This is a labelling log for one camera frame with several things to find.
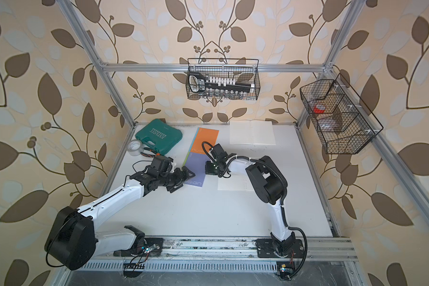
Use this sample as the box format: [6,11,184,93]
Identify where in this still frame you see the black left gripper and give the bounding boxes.
[157,166,195,191]

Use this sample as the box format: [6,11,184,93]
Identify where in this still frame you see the purple cover notebook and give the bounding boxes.
[184,152,209,188]

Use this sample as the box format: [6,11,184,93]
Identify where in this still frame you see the green cover notebook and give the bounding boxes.
[218,169,254,191]

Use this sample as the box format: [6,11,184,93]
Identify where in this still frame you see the orange cover notebook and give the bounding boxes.
[190,128,219,154]

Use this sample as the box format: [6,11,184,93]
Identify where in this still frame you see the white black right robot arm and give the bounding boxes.
[201,141,308,260]

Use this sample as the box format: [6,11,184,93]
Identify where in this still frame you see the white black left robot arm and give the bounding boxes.
[44,155,195,271]

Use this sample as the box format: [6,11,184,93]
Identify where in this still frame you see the open white lined notebook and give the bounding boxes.
[230,120,276,145]

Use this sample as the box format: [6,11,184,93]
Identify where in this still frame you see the orange black pliers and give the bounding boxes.
[140,147,162,158]

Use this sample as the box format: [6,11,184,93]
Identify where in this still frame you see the green plastic tool case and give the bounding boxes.
[135,119,183,155]

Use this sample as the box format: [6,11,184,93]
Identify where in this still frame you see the clear tape roll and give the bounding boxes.
[127,139,144,156]

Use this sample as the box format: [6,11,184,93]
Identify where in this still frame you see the socket wrench set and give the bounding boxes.
[186,72,256,100]

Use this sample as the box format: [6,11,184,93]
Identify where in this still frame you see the red object in basket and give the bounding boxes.
[312,104,326,114]

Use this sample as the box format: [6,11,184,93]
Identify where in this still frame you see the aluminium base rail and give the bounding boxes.
[62,235,358,262]

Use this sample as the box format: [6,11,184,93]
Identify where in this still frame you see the black wire basket centre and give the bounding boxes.
[185,57,260,101]

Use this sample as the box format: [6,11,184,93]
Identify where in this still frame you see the black wire basket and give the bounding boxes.
[300,74,384,155]
[185,57,260,101]

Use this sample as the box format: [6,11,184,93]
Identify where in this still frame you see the black wire basket right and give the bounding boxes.
[300,74,384,155]

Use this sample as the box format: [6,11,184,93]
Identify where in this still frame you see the aluminium cage frame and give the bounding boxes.
[55,0,429,286]

